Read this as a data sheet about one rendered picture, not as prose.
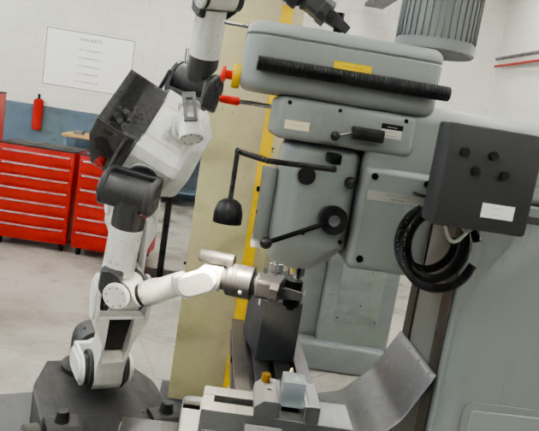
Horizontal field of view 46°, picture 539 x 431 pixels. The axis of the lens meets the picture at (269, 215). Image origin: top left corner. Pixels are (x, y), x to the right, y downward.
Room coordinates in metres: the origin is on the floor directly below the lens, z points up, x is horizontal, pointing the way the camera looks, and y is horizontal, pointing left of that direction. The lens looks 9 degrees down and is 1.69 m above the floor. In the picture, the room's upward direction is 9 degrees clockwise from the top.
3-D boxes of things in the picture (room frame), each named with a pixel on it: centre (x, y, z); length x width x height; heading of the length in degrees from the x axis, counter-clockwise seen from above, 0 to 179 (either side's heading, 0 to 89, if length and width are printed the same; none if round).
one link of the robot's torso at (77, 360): (2.20, 0.53, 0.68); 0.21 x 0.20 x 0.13; 28
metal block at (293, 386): (1.37, -0.12, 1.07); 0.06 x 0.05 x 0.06; 3
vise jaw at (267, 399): (1.37, -0.06, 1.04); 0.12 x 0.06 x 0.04; 3
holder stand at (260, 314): (1.91, -0.06, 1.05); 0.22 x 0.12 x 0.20; 14
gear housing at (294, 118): (1.61, -0.14, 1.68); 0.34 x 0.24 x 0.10; 96
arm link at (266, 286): (1.63, 0.00, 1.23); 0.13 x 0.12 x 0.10; 171
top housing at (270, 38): (1.61, -0.11, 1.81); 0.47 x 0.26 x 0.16; 96
